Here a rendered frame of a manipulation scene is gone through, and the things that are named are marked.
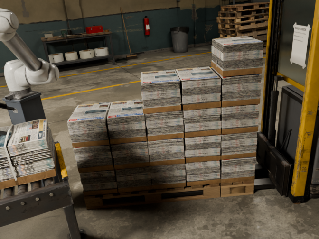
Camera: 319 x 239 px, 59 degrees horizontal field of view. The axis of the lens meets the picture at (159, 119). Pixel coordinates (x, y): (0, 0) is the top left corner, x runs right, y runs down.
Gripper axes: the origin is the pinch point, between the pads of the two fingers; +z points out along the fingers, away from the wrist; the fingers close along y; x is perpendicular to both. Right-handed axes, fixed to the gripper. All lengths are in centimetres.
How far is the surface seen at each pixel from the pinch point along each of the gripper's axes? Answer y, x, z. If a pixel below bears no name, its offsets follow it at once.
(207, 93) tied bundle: -45, -15, 121
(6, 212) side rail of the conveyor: 35.2, 26.3, 8.1
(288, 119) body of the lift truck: -47, -15, 216
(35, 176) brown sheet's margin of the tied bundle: 20.8, 15.2, 17.7
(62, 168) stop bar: 16.1, 12.4, 30.3
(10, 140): 6.7, 8.7, 2.5
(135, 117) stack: -10, -35, 82
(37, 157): 10.4, 15.5, 15.8
